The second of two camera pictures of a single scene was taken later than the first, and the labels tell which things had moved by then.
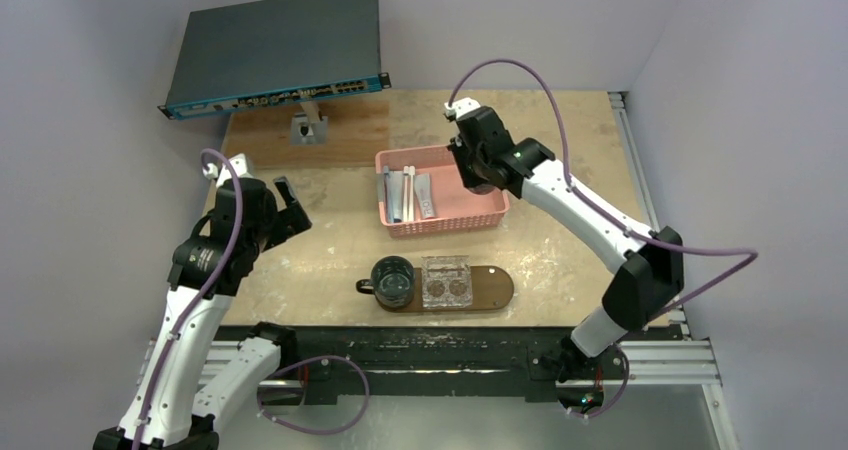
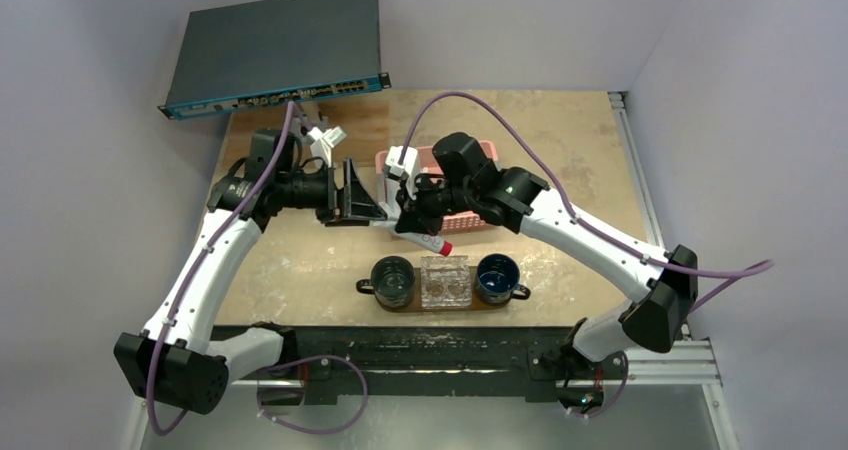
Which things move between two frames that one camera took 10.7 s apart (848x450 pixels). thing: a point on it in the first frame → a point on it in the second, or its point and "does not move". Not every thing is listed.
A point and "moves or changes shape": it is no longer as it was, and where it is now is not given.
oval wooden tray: (491, 288) does not move
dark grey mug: (392, 282) does not move
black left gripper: (288, 221) → (349, 205)
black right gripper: (468, 165) → (414, 204)
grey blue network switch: (278, 51) does not move
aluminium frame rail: (667, 355) does not move
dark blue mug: (481, 188) moves or changes shape
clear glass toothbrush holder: (446, 281) does not move
